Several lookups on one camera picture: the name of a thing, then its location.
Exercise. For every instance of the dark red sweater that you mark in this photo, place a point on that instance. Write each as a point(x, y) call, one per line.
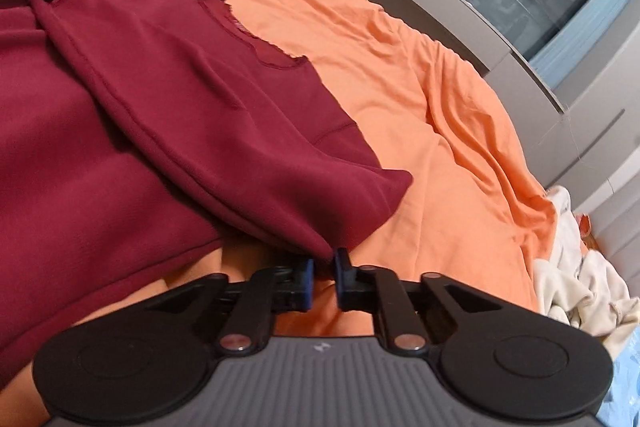
point(136, 134)

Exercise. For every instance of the light blue curtain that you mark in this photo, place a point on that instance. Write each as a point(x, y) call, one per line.
point(562, 54)

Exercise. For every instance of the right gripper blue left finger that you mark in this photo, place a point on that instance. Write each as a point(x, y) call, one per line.
point(254, 305)

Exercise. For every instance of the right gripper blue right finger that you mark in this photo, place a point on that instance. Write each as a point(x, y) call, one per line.
point(393, 304)

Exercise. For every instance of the grey wall cabinet unit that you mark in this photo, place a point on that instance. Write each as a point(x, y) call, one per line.
point(583, 135)

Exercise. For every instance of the light blue garment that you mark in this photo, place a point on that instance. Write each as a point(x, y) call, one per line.
point(620, 407)

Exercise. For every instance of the orange bed sheet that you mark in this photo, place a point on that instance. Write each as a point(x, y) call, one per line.
point(400, 106)

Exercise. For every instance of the cream white garment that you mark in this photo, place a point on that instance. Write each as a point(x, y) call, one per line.
point(578, 287)

